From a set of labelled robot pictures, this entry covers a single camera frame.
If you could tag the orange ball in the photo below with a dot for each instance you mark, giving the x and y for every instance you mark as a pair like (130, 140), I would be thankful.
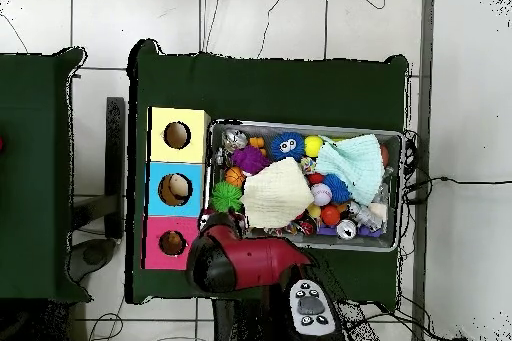
(330, 216)

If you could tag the mint green cloth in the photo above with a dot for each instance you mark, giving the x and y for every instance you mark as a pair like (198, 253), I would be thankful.
(352, 165)

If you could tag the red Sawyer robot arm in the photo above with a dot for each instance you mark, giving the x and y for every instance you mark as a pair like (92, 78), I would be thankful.
(256, 261)

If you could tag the shallow metal mesh bin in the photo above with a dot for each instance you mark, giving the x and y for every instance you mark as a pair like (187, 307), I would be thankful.
(256, 128)

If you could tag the wooden box with three holes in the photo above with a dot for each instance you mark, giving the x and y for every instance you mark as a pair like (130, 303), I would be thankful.
(160, 153)

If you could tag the purple spiky toy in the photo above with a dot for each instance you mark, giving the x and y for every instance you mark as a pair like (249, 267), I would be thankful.
(250, 159)

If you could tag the small orange basketball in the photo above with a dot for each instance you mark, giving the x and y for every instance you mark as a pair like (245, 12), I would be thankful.
(235, 176)

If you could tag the cream cloth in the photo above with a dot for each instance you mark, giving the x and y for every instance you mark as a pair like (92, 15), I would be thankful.
(276, 197)

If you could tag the crushed silver can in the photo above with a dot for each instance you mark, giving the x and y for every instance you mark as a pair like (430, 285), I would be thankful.
(234, 140)

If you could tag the blue fuzzy ball with eyes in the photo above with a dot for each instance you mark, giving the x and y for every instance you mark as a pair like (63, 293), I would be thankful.
(288, 145)

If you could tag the green spiky ball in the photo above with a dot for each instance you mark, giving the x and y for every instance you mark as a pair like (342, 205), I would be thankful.
(226, 196)

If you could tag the yellow smiley ball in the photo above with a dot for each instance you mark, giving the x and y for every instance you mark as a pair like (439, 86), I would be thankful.
(313, 146)

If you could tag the white baseball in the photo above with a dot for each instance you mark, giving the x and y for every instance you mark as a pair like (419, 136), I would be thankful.
(321, 194)

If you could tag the dark green tablecloth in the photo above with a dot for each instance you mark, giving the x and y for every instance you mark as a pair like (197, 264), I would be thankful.
(32, 157)
(280, 89)

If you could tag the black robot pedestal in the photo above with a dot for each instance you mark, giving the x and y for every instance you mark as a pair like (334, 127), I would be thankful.
(226, 325)

